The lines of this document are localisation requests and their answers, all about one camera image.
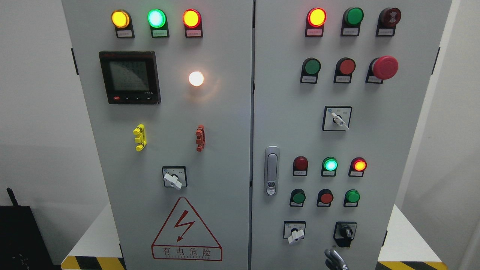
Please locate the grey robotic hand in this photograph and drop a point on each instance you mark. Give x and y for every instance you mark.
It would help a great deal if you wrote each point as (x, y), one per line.
(334, 260)

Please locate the red push button lower middle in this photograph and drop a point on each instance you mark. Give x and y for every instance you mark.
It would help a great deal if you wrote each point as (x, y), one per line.
(324, 198)

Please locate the green push button lower right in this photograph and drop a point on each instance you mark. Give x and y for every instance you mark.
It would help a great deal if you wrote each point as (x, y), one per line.
(352, 198)

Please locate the green push button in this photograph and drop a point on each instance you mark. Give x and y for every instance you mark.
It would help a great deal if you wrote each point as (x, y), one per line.
(351, 21)
(352, 198)

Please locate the green start button lower left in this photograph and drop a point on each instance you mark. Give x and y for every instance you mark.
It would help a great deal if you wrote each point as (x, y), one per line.
(297, 198)

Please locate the red push button second row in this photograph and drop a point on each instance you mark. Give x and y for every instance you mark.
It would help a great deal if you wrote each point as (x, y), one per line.
(344, 70)

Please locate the green push button second row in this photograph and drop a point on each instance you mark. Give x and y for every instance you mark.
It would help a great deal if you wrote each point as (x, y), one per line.
(310, 70)

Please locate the green push button top right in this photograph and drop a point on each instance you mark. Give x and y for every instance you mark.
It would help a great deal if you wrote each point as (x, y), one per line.
(351, 21)

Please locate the white platform with hazard stripes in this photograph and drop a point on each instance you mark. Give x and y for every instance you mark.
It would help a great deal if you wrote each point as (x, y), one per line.
(403, 249)

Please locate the green indicator lamp lower middle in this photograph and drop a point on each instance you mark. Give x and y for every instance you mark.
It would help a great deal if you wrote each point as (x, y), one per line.
(329, 167)

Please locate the green indicator lamp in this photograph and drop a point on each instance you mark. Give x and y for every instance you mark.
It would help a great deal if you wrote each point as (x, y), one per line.
(158, 23)
(329, 167)

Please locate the red indicator lamp lower right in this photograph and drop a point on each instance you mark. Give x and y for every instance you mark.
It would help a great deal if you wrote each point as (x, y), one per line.
(357, 167)

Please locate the red indicator lamp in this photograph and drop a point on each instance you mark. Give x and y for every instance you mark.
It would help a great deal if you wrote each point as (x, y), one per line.
(300, 166)
(357, 167)

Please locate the red indicator lamp lower left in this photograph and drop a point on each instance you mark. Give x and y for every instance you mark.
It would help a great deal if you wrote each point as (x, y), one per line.
(300, 166)

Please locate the red high voltage warning sticker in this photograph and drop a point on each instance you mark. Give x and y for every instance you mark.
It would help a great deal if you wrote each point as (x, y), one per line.
(185, 236)

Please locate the right grey cabinet door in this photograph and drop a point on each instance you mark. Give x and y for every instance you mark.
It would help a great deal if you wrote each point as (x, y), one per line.
(289, 114)

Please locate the grey cabinet door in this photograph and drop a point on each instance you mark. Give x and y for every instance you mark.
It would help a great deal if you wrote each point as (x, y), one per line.
(218, 177)
(289, 114)

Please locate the red terminal connector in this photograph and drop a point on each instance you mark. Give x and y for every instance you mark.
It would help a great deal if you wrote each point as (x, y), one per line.
(200, 138)

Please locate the red mushroom emergency stop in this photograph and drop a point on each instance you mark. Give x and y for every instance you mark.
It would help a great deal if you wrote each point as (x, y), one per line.
(381, 68)

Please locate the yellow terminal connector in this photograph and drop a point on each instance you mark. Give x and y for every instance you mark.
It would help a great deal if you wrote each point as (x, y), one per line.
(140, 137)

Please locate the white glowing indicator lamp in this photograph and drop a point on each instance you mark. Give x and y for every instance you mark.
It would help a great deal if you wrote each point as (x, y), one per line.
(196, 78)

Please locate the left grey cabinet door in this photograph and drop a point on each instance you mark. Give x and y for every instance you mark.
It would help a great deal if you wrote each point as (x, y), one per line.
(218, 177)

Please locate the red-rimmed lamp right door top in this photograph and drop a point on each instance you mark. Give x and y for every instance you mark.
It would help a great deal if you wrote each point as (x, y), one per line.
(315, 21)

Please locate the dark red buzzer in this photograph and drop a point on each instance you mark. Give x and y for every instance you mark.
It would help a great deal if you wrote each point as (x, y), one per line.
(387, 21)

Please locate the black digital power meter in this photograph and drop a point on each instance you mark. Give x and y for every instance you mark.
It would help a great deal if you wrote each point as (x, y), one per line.
(130, 77)

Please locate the red-rimmed indicator lamp left door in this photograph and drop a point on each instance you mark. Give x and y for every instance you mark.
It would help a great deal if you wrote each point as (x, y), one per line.
(192, 23)

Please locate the green indicator lamp top left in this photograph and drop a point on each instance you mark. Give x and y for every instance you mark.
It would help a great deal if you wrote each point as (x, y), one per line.
(158, 23)

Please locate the black box with antenna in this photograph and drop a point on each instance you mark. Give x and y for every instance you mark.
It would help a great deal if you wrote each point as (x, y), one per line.
(21, 244)

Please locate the yellow indicator lamp top left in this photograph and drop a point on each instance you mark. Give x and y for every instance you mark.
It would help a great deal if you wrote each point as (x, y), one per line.
(122, 23)

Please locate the black rotary knob switch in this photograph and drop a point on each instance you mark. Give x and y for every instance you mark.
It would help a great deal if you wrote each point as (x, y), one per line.
(344, 233)

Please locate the lower white selector switch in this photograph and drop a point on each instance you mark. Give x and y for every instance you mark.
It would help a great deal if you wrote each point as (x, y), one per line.
(294, 231)

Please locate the silver door latch handle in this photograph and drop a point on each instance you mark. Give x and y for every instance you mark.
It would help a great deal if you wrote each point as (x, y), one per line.
(271, 169)

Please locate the upper right white selector switch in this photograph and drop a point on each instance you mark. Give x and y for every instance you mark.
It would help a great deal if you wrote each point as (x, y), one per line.
(337, 118)

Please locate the left door white selector switch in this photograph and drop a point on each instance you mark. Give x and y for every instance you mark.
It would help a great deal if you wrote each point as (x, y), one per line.
(174, 177)

